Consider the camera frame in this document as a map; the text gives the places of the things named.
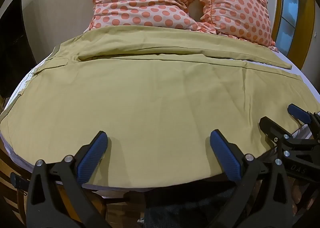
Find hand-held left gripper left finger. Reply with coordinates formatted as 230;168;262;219
26;131;110;228

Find olive yellow bed sheet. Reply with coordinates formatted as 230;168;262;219
0;25;320;190

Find person's dark jeans legs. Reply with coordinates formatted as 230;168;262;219
144;175;310;228

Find large orange polka dot pillow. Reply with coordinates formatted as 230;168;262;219
86;0;202;34

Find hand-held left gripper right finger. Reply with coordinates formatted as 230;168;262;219
209;129;295;228

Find wooden bed frame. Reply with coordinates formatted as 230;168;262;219
0;140;150;228

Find small orange polka dot pillow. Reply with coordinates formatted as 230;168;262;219
194;0;278;52

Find yellow framed window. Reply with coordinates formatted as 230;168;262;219
271;0;316;68

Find black cylindrical knob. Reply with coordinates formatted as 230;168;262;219
10;172;31;191

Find dark cabinet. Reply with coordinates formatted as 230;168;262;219
0;0;37;99

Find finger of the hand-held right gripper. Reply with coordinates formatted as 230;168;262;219
287;104;320;131
259;116;295;149

